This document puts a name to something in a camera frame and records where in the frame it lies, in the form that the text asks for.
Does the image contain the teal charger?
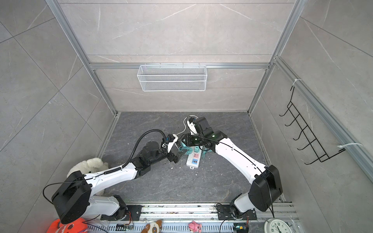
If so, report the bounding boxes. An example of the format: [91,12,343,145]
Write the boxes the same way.
[178,142,193,156]
[194,146,209,158]

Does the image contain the white multicolour power strip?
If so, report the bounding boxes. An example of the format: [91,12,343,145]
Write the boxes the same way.
[176,114,202,170]

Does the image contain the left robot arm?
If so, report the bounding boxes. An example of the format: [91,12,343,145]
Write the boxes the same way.
[49,129,180,224]

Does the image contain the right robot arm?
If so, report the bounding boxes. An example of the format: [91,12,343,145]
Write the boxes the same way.
[180,116,283,217]

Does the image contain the white plush dog toy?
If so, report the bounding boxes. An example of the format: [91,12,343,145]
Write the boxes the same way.
[66,157,110,196]

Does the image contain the brown white plush puppy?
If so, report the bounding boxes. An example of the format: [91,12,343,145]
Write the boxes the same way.
[141,219,162,233]

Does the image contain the pink plush toy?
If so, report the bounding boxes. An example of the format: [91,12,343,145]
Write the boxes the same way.
[188,221,202,233]

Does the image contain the red plush toy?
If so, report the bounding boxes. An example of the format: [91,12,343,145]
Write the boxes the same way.
[47,218,88,233]

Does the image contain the white analog clock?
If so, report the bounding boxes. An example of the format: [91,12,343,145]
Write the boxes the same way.
[264,218,292,233]

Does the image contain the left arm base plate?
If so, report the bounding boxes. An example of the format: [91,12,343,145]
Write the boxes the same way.
[100,205,142,221]

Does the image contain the white wire mesh basket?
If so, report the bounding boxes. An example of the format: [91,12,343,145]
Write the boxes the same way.
[137,65,208,92]

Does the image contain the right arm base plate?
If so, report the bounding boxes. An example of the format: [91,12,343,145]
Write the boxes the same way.
[215,203,257,220]

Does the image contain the black wire hook rack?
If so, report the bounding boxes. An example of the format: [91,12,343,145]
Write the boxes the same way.
[279,86,346,166]

